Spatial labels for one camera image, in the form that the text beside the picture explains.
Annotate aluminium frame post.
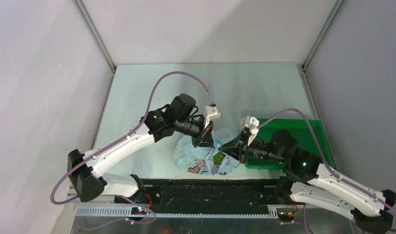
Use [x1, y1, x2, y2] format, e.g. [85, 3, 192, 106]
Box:
[302, 0, 345, 72]
[72, 0, 117, 73]

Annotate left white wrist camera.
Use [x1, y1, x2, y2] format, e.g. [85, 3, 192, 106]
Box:
[203, 104, 222, 129]

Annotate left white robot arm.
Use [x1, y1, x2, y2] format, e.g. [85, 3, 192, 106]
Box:
[67, 94, 222, 203]

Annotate right aluminium frame post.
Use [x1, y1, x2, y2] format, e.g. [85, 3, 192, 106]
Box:
[302, 0, 345, 72]

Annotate light blue plastic bag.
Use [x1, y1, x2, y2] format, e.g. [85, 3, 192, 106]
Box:
[172, 128, 240, 176]

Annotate green fake grapes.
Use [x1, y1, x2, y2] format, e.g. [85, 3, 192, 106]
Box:
[213, 152, 226, 165]

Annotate green plastic tray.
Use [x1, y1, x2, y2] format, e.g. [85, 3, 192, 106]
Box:
[245, 119, 334, 170]

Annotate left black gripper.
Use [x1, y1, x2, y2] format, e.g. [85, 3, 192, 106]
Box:
[174, 114, 216, 147]

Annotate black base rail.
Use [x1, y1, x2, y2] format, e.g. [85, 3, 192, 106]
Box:
[135, 179, 302, 215]

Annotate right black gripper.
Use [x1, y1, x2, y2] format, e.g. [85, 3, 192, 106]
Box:
[218, 130, 285, 165]

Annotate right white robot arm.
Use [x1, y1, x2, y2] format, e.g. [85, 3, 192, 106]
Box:
[219, 128, 396, 234]

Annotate left aluminium frame post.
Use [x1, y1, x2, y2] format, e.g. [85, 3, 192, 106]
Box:
[72, 0, 117, 73]

